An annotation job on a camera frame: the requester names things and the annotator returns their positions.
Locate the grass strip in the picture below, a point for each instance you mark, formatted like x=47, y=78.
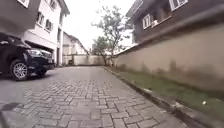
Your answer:
x=186, y=93

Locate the grey building with carport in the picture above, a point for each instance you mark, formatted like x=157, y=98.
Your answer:
x=13, y=16

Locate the black car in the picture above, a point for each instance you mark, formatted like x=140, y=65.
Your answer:
x=31, y=61

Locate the pale end wall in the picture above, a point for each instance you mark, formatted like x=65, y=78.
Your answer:
x=88, y=60

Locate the white building with carport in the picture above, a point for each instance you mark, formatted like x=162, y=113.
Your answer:
x=40, y=37

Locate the concrete kerb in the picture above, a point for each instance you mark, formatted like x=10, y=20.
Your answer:
x=156, y=98

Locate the beige boundary wall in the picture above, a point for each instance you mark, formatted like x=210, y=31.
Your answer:
x=180, y=56

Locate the dark grey building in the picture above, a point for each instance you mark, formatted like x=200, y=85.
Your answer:
x=200, y=15

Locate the tall slim tree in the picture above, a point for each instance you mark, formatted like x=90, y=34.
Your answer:
x=111, y=23

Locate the bushy tree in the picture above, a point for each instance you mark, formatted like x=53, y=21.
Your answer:
x=100, y=46

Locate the pale building with pitched roof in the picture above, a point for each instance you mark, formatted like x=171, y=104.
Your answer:
x=71, y=46

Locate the grey brick paving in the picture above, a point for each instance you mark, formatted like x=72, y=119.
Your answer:
x=83, y=96

